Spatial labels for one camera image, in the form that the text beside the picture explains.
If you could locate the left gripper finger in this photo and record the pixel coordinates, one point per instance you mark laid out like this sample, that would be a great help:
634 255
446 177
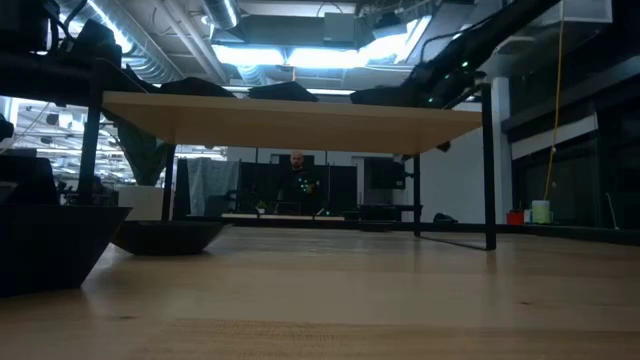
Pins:
137 82

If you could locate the wooden shelf black metal frame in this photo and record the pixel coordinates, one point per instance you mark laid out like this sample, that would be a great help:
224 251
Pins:
300 125

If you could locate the black small square mini plate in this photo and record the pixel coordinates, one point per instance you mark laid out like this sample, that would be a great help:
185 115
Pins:
282 92

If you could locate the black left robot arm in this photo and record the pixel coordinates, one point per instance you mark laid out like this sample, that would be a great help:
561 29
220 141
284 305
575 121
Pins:
20 22

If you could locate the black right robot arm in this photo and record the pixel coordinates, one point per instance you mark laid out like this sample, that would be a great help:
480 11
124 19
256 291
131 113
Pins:
500 30

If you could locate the black computer monitor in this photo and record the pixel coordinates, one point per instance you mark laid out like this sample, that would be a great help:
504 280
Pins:
385 175

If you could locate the artificial green snake plant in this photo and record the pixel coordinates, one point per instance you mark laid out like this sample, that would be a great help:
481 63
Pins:
145 160

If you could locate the black standing desk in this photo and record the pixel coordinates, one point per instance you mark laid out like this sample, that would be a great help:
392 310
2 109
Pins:
390 209

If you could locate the red container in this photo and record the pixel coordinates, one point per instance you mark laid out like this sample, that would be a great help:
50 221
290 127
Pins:
515 218

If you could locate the small white box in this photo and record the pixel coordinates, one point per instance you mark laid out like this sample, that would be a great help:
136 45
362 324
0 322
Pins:
527 217

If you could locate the long linear light fixture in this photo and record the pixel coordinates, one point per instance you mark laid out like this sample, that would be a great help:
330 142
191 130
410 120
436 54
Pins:
330 91

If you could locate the green and white canister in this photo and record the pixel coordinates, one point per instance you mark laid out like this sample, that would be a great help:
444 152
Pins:
541 212

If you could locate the grey metal box unit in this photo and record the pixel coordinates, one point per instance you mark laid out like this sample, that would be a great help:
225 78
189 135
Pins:
340 27

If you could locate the white plant pot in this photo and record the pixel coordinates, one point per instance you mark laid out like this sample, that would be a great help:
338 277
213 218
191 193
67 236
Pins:
145 202

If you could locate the grey hanging cloth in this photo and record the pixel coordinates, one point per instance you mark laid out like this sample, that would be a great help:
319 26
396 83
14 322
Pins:
212 180

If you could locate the person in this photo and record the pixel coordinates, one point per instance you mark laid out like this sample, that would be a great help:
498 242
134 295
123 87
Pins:
298 180

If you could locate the black partition panel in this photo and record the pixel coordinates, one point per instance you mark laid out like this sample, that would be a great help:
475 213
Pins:
260 185

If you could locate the small green plant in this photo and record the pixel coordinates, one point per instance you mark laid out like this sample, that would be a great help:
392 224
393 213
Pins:
260 205

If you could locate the wooden workbench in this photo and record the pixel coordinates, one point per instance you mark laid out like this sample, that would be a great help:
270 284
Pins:
280 217

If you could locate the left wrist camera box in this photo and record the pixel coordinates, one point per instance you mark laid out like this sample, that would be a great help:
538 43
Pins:
97 40

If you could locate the round silver ventilation duct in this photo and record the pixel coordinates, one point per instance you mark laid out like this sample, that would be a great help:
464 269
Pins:
220 12

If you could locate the black aluminium frame rail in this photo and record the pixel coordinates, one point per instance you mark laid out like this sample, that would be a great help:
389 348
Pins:
350 225

